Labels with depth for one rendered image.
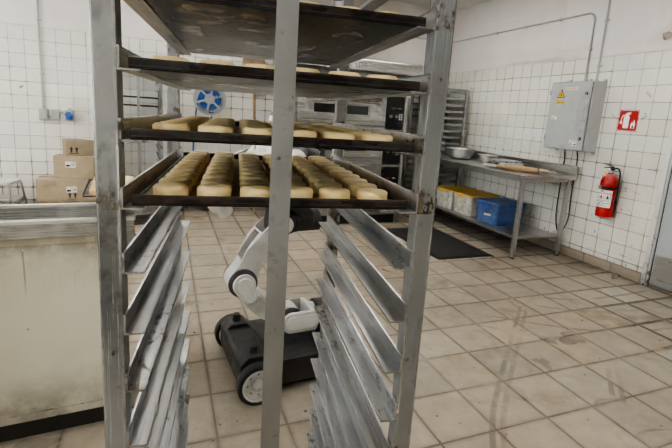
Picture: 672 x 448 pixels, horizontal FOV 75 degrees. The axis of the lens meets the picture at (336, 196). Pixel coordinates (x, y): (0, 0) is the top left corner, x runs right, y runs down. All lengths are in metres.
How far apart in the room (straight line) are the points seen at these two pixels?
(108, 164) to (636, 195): 4.69
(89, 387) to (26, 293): 0.48
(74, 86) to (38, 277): 4.21
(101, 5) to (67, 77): 5.41
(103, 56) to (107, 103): 0.06
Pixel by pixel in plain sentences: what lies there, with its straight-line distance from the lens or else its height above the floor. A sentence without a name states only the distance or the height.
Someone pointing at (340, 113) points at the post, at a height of 1.36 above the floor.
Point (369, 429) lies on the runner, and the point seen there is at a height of 0.77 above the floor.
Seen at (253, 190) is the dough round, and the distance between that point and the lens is 0.66.
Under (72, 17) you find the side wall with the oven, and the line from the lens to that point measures 6.09.
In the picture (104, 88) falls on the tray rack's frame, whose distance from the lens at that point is 0.63.
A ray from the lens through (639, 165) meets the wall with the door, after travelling 4.94.
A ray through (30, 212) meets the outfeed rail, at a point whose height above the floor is 0.87.
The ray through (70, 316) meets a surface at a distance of 2.07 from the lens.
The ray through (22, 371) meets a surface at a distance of 2.18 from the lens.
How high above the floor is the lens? 1.36
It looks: 11 degrees down
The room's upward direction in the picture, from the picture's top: 4 degrees clockwise
